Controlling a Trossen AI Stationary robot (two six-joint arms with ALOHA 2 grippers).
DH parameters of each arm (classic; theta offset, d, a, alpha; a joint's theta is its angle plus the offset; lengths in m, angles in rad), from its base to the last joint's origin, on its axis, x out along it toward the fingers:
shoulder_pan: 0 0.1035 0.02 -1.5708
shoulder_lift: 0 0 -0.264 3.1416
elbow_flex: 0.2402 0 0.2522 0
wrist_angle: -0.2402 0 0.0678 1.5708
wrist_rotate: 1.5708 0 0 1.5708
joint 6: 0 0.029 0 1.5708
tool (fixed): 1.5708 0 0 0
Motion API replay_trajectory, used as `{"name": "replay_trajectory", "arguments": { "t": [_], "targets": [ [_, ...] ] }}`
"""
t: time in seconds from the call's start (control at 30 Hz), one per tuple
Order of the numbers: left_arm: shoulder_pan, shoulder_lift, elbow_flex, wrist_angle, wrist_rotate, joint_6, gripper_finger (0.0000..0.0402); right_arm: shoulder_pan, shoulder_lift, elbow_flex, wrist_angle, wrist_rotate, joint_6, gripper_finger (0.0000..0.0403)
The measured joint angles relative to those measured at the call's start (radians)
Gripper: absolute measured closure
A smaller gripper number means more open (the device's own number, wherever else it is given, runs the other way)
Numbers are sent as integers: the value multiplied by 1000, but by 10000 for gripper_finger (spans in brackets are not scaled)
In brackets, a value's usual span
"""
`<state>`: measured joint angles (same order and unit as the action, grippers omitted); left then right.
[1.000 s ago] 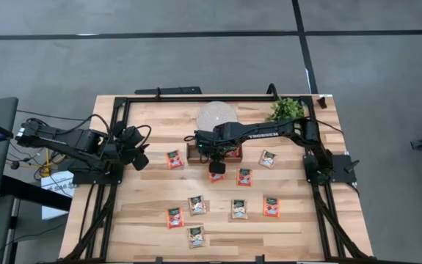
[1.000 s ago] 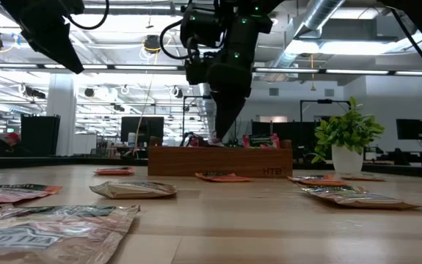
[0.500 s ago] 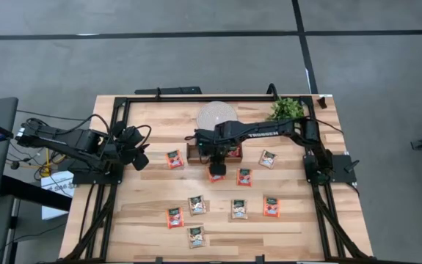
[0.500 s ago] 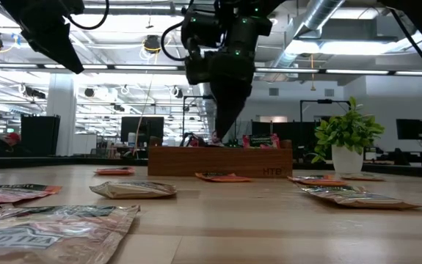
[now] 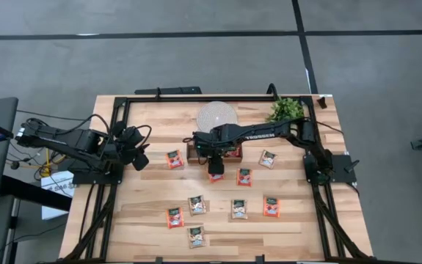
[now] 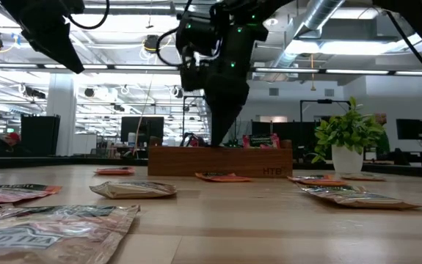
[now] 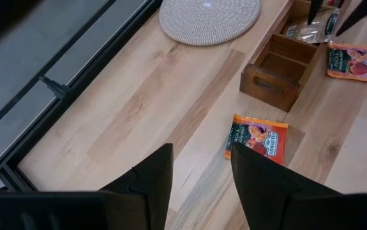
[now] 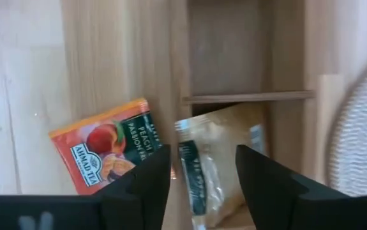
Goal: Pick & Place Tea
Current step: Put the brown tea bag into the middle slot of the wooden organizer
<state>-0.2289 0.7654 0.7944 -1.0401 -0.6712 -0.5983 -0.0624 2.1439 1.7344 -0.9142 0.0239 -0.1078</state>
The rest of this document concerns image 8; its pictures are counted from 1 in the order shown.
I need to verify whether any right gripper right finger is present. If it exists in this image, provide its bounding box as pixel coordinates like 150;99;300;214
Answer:
236;144;352;230

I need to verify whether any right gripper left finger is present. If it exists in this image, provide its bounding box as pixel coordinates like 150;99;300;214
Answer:
99;144;172;230

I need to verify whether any beige tea packet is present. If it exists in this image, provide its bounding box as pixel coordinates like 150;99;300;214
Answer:
174;102;267;230

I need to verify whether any orange peach tea packet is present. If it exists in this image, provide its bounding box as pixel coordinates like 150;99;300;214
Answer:
48;97;176;196

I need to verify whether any round woven white placemat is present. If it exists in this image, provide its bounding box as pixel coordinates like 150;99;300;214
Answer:
325;47;367;197

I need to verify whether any wooden compartment tray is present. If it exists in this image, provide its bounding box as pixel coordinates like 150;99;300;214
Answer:
60;0;345;230

